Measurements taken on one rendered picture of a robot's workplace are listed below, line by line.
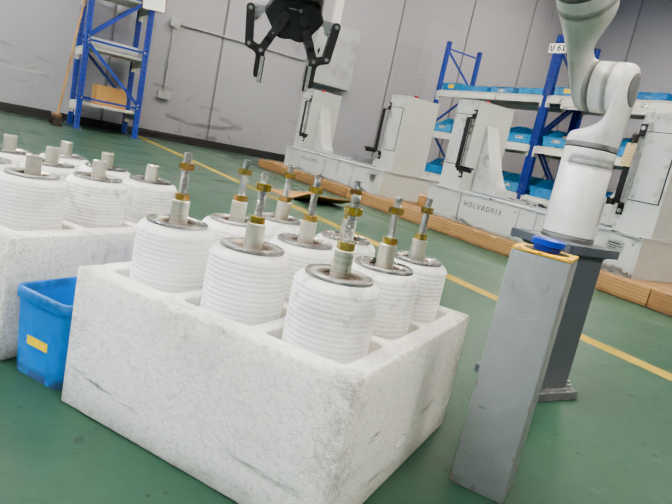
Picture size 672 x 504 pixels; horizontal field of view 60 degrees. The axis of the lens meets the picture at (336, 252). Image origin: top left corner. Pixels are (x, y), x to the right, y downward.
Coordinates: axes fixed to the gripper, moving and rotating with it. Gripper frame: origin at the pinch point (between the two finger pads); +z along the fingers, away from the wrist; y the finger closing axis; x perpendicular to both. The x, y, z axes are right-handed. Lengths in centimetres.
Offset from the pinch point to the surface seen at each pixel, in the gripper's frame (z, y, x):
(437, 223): 75, -113, -233
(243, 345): 24.8, 0.6, 37.1
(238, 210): 18.4, 3.3, 10.5
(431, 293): 22.8, -24.3, 19.2
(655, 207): 27, -171, -135
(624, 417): 47, -74, 4
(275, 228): 21.7, -2.7, 5.0
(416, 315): 26.0, -22.8, 20.2
